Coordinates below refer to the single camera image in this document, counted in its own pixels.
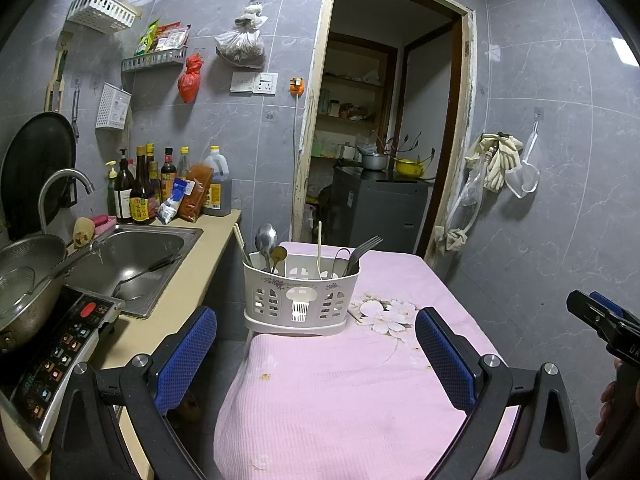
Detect white blue tube pack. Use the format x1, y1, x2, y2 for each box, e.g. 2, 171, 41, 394
156, 178, 195, 224

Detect white plastic utensil caddy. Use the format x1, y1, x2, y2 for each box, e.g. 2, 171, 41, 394
243, 252, 360, 336

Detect person's right hand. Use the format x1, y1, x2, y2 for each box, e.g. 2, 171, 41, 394
594, 380, 616, 437

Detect stainless steel sink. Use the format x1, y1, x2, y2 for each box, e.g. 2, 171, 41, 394
65, 224, 203, 318

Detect stainless steel fork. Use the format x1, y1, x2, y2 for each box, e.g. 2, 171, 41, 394
344, 235, 383, 276

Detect yellow pot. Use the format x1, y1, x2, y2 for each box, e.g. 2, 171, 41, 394
395, 158, 424, 178

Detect pink dish sponge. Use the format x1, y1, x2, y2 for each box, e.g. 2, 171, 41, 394
92, 214, 117, 236

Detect bamboo chopstick crossing diagonal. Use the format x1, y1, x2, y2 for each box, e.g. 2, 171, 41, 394
232, 222, 254, 267

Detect grey metal pot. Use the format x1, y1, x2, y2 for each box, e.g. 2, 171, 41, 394
357, 146, 390, 171

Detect black wok pan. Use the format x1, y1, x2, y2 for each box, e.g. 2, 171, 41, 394
1, 112, 76, 242

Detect pink towel cloth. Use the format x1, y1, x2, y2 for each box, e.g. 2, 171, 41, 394
213, 252, 494, 479

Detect orange wall plug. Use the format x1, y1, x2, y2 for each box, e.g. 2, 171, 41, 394
290, 77, 305, 98

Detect induction cooker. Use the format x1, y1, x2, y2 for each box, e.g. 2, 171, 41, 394
1, 285, 125, 451

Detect stainless steel spoon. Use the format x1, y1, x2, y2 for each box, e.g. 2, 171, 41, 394
254, 223, 278, 272

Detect small brass spoon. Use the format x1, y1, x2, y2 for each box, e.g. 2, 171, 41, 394
270, 245, 288, 273

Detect hanging metal tongs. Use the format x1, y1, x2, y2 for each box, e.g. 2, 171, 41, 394
70, 76, 81, 143

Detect red cap sauce bottle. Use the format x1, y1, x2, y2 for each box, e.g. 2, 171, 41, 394
160, 146, 177, 200

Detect chrome sink faucet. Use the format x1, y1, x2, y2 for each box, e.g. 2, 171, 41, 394
37, 168, 96, 234

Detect red plastic bag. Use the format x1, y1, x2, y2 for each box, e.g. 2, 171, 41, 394
177, 53, 204, 104

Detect door frame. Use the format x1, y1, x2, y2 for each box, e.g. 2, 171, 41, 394
290, 0, 478, 242

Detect white wall socket switch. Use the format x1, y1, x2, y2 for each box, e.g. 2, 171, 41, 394
230, 72, 279, 96

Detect white hanging box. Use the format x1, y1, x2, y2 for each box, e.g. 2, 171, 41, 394
96, 82, 131, 130

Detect yellow cap bottle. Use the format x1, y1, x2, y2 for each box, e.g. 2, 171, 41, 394
177, 146, 190, 179

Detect clear hanging plastic bag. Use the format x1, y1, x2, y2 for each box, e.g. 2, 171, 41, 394
506, 113, 540, 200

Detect dark grey cabinet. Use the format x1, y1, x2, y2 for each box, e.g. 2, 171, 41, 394
323, 166, 431, 254

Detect dark soy sauce bottle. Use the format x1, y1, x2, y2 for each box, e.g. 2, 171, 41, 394
129, 145, 156, 224

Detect steel pot with lid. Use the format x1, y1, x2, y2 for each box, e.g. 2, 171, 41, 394
1, 234, 88, 354

